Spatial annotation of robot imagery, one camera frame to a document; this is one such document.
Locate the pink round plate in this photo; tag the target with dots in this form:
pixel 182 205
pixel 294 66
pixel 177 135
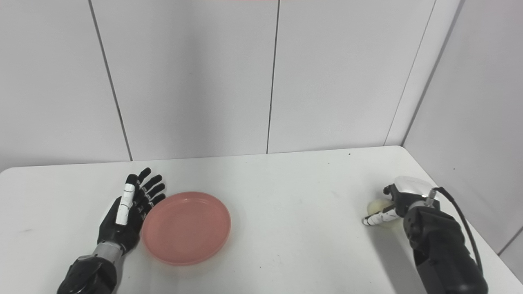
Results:
pixel 186 228

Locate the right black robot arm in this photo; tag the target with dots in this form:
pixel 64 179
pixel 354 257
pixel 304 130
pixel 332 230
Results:
pixel 441 249

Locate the white steamed bun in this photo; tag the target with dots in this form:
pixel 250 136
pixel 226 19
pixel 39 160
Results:
pixel 382 212

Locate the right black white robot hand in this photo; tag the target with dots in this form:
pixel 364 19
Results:
pixel 402 200

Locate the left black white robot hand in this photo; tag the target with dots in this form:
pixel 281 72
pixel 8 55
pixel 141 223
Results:
pixel 126 216

